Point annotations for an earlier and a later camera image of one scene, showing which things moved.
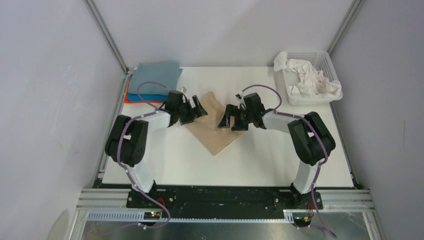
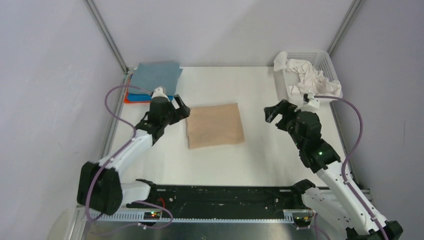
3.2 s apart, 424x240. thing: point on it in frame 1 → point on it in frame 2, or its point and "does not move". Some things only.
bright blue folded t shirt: [149, 97] does not move
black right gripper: [232, 110] → [282, 107]
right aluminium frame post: [353, 8] does not move
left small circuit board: [152, 215] does not move
